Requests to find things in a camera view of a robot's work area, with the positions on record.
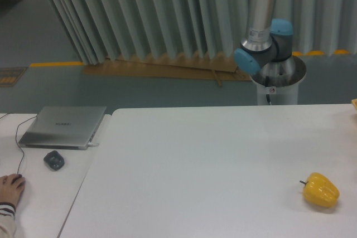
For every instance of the person's right hand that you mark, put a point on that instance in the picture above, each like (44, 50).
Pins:
(9, 192)

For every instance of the striped cream sleeve forearm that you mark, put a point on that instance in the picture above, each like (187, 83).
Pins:
(8, 225)

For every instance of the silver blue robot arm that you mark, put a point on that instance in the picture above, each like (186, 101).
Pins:
(265, 51)

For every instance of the yellow bell pepper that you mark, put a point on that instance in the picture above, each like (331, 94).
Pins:
(319, 190)

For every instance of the silver closed laptop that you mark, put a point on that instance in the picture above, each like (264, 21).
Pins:
(63, 127)

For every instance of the pale green folding curtain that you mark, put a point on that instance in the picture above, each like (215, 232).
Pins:
(109, 29)

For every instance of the wooden tray corner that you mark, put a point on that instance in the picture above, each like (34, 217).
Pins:
(354, 103)

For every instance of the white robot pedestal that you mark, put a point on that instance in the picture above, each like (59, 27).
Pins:
(276, 90)

